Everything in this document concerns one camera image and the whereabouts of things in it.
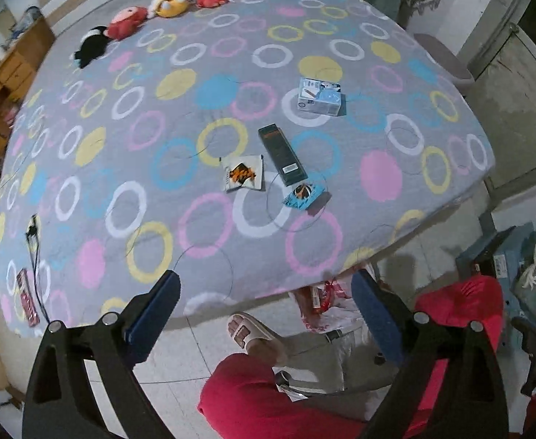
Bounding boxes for wooden desk with drawers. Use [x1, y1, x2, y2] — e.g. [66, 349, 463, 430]
[0, 18, 57, 147]

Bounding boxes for person's red pants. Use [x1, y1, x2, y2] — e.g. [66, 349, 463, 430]
[198, 274, 506, 439]

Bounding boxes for blue cardboard box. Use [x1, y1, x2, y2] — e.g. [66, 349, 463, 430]
[455, 222, 536, 291]

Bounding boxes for white slipper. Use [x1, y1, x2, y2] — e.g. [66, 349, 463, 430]
[226, 312, 278, 357]

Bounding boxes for blue and white box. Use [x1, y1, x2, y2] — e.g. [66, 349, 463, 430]
[297, 77, 342, 117]

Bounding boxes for small blue packet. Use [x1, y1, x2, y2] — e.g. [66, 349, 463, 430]
[281, 182, 319, 211]

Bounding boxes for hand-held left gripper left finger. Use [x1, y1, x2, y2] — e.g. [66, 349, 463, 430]
[22, 271, 181, 439]

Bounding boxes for white orange-print snack packet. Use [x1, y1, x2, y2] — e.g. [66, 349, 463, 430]
[221, 154, 265, 193]

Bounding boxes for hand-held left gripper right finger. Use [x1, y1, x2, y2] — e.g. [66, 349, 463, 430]
[351, 269, 509, 439]

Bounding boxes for black and white panda plush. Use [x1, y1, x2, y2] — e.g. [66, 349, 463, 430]
[70, 26, 112, 69]

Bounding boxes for red flat packet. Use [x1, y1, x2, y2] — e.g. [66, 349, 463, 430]
[15, 269, 40, 327]

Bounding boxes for person's foot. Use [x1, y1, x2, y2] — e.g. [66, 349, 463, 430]
[229, 318, 289, 367]

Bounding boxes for grey round stool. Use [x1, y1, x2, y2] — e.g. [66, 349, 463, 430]
[413, 33, 476, 97]

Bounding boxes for red round plush toy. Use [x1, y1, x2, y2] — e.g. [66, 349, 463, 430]
[107, 6, 150, 40]

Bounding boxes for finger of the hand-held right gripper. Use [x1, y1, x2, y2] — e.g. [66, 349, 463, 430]
[511, 315, 536, 398]

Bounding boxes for black cable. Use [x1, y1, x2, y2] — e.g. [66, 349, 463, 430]
[25, 214, 51, 323]

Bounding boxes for yellow and white plush toy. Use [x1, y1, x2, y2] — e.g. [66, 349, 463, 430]
[148, 0, 191, 19]

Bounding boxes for white red-print trash bag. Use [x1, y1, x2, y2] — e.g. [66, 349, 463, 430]
[293, 277, 387, 396]

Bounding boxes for dark green long box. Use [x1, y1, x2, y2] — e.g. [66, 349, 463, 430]
[258, 123, 308, 187]

